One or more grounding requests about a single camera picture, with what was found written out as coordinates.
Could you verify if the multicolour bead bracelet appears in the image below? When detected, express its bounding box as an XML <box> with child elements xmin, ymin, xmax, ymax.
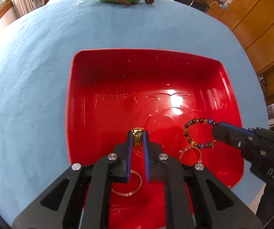
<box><xmin>183</xmin><ymin>117</ymin><xmax>219</xmax><ymax>149</ymax></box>

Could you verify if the wooden bead bracelet gold charm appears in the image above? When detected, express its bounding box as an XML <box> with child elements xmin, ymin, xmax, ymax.
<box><xmin>132</xmin><ymin>127</ymin><xmax>144</xmax><ymax>154</ymax></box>

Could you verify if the red tin box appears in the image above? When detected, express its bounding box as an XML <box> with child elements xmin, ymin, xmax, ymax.
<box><xmin>65</xmin><ymin>48</ymin><xmax>245</xmax><ymax>229</ymax></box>

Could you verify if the wooden wardrobe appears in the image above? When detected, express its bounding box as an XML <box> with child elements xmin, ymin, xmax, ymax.
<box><xmin>219</xmin><ymin>0</ymin><xmax>274</xmax><ymax>105</ymax></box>

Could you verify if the blue table cloth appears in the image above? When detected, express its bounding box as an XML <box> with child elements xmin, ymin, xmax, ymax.
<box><xmin>0</xmin><ymin>0</ymin><xmax>268</xmax><ymax>224</ymax></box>

